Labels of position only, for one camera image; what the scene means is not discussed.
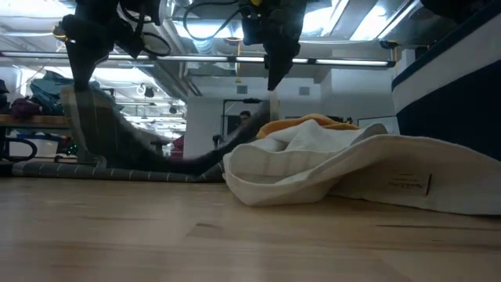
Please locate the blue fabric bin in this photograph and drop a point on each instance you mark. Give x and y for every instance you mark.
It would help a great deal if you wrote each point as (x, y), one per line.
(450, 117)

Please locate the grey wall panel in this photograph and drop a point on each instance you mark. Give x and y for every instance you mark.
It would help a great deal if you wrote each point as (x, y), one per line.
(242, 89)
(304, 91)

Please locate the white striped towel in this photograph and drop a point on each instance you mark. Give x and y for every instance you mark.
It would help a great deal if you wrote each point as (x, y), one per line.
(313, 172)

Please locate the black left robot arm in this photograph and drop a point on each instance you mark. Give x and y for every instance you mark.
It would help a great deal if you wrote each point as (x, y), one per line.
(117, 7)

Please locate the black metal stand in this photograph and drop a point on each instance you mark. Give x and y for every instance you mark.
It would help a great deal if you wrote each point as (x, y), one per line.
(235, 101)

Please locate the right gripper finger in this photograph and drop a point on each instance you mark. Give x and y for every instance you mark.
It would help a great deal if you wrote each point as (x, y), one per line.
(280, 58)

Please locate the red tool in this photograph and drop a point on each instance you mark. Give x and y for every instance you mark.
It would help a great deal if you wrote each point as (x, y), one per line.
(68, 148)

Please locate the black ceiling camera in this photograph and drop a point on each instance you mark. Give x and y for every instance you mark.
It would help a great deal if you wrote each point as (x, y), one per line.
(388, 44)

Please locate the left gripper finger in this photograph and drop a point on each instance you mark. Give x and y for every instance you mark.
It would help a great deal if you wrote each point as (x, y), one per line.
(84, 64)

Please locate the grey checked towel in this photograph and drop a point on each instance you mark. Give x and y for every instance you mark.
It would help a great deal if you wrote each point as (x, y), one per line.
(129, 152)

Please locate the black metal table frame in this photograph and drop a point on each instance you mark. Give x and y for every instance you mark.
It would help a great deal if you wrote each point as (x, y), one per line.
(6, 168)

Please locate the teal jacket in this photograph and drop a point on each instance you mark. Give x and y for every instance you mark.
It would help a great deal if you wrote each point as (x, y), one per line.
(47, 92)

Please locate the wooden workbench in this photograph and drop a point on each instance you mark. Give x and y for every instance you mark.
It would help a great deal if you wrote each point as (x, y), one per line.
(35, 120)

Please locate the long light bar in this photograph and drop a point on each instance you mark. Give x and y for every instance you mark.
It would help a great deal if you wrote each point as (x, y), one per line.
(344, 62)

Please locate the orange towel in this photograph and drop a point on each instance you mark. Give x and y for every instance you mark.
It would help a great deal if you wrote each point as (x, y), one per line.
(282, 123)

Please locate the black round ceiling device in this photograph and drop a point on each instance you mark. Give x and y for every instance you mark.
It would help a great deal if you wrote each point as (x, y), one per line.
(58, 33)

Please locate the maroon bag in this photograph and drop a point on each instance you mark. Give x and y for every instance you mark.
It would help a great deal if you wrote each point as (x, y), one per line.
(24, 109)

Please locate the white framed board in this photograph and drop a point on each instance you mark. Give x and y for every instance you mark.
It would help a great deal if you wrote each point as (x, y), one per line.
(377, 123)

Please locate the person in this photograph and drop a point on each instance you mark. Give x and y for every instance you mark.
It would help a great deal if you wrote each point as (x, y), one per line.
(245, 117)

